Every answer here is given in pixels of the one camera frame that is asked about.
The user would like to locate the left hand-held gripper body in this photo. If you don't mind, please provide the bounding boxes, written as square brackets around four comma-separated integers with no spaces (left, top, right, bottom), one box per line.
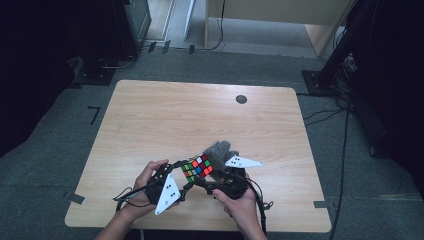
[144,163,187,216]

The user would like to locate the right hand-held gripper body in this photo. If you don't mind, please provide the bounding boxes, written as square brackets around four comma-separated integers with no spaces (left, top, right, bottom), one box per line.
[215,155,264,201]

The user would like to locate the multicoloured puzzle cube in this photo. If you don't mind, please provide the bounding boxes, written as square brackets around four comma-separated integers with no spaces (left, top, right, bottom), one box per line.
[180,153,214,184]

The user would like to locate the grey fluffy glove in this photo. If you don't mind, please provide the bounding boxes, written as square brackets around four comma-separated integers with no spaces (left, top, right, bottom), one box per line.
[202,139,240,183]

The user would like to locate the person's right hand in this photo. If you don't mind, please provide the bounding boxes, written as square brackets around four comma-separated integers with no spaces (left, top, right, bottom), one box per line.
[212,188,260,230]

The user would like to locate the person's left hand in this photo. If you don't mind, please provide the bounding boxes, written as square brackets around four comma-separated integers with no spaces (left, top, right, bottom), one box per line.
[120,159,170,220]

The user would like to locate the black corner tape mark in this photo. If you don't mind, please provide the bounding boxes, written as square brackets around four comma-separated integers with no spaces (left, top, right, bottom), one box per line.
[87,105,102,126]

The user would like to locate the black metal stand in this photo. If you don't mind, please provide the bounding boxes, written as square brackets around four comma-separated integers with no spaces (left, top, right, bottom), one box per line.
[301,0,381,98]

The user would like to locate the black cabinet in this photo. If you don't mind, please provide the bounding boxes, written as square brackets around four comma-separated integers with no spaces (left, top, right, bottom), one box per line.
[111,0,153,61]

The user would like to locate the beige wooden furniture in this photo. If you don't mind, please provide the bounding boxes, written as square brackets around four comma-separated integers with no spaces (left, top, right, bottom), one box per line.
[204,0,355,58]

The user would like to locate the black curtain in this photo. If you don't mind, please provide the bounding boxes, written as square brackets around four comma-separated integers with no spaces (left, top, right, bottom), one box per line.
[346,0,424,189]
[0,0,116,158]

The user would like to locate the right hand-held gripper cable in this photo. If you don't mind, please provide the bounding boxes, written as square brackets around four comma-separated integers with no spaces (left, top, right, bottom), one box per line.
[246,178,275,235]

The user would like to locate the hand-held gripper cable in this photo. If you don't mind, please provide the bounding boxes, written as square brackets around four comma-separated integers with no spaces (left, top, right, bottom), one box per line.
[112,185,158,213]
[246,178,275,235]

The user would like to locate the left hand-held gripper cable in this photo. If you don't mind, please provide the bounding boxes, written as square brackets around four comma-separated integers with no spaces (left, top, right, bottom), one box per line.
[112,185,158,213]

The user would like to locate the black floor cables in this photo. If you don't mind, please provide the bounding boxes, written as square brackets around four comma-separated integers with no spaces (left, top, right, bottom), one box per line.
[295,92,353,240]

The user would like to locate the black floor base plate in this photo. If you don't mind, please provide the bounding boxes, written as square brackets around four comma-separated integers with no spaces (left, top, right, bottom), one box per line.
[70,57,117,88]

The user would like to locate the hanging black cable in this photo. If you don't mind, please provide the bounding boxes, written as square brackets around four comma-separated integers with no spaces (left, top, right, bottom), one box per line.
[196,0,227,52]

